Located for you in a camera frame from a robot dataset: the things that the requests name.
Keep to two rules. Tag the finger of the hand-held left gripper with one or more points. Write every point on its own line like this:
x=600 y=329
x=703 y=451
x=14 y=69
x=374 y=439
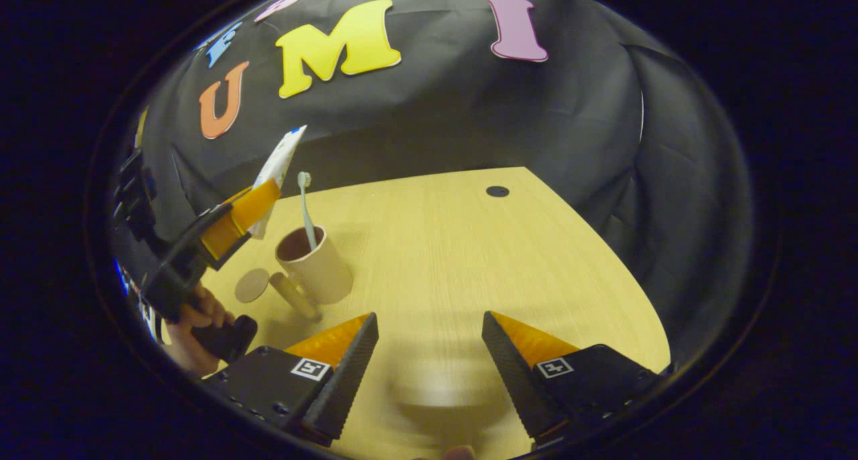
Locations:
x=251 y=208

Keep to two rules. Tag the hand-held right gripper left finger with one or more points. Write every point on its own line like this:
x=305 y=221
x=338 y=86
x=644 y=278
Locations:
x=345 y=379

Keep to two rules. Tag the white toothpaste tube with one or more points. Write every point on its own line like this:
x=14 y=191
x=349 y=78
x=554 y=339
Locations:
x=281 y=158

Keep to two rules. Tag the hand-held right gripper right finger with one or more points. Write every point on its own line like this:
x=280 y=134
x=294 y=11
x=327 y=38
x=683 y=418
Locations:
x=516 y=379

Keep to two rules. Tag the black backdrop cloth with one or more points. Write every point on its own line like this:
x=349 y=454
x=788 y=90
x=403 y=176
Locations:
x=469 y=111

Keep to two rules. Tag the white toothbrush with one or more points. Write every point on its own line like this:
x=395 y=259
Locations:
x=307 y=212

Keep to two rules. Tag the round brown coaster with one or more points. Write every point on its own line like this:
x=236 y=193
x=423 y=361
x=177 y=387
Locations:
x=252 y=285

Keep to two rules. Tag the beige cup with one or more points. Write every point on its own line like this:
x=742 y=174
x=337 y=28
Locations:
x=328 y=272

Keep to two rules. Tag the wooden desktop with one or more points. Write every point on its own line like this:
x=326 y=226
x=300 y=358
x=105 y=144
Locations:
x=469 y=259

